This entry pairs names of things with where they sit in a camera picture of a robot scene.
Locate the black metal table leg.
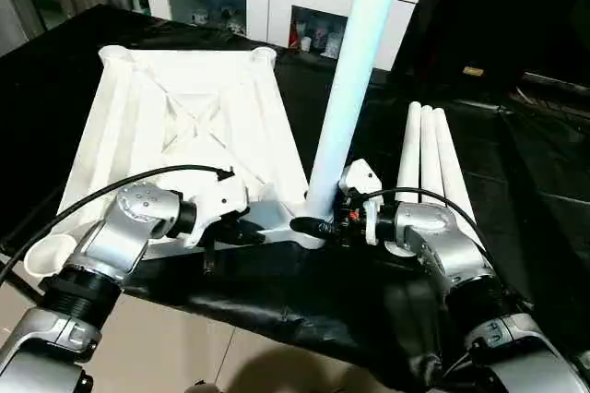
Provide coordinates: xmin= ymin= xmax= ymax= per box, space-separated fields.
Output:
xmin=0 ymin=252 xmax=42 ymax=303

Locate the white plastic table top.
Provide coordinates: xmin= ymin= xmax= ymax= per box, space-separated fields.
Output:
xmin=25 ymin=44 xmax=334 ymax=280

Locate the white plastic table leg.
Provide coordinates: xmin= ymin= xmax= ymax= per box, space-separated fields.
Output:
xmin=395 ymin=104 xmax=423 ymax=204
xmin=419 ymin=105 xmax=446 ymax=206
xmin=303 ymin=0 xmax=403 ymax=224
xmin=432 ymin=109 xmax=486 ymax=249

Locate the black plastic mat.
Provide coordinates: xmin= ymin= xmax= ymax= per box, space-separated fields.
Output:
xmin=0 ymin=4 xmax=590 ymax=393

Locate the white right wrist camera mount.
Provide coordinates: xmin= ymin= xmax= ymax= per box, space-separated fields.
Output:
xmin=338 ymin=158 xmax=384 ymax=246

